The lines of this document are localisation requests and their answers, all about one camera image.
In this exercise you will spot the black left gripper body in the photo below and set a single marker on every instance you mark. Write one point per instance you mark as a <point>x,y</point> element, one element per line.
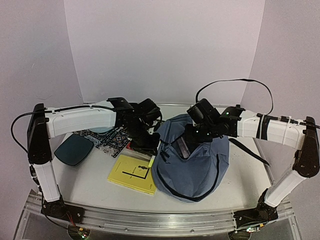
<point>139,132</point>

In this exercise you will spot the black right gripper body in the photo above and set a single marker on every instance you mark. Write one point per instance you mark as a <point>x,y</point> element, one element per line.
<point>189,137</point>

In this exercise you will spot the blue grey backpack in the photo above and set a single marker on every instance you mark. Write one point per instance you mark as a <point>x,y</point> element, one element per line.
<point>193,178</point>

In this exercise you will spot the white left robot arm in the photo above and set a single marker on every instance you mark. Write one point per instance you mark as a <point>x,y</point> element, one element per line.
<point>48,123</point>

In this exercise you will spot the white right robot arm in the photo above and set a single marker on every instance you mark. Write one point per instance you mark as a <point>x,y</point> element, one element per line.
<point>296,144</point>

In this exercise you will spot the green Alice in Wonderland book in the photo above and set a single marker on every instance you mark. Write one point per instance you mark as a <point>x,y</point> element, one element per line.
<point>148,148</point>

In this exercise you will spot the red floral book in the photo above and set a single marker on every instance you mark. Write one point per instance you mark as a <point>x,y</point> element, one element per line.
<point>129,146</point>

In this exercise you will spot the cream and blue plate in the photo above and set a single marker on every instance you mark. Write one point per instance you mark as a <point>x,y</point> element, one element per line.
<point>100,130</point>

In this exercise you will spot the patterned patchwork placemat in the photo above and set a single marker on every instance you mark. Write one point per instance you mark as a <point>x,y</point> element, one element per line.
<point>111,142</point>

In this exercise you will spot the yellow white highlighter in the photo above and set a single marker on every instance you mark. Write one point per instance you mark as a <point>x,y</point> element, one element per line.
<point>151,161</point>

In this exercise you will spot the yellow book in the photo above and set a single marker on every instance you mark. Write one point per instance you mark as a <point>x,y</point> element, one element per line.
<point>132,173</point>

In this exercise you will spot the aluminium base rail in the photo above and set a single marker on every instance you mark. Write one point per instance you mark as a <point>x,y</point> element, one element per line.
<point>33,224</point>

